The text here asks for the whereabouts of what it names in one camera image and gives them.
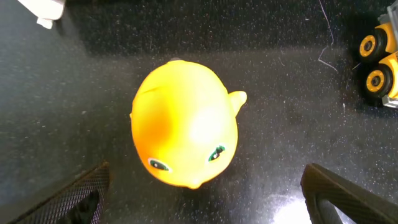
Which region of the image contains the yellow rubber duck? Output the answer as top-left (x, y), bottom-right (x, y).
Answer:
top-left (129, 58), bottom-right (248, 190)

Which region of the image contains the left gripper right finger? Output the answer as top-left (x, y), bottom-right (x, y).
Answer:
top-left (300, 162), bottom-right (398, 224)

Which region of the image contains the grey and yellow toy truck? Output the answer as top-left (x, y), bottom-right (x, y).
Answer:
top-left (356, 0), bottom-right (398, 110)

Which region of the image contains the white shelf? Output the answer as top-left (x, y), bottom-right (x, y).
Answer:
top-left (17, 0), bottom-right (67, 30)

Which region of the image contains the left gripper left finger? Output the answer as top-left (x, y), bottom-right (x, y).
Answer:
top-left (0, 161), bottom-right (111, 224)

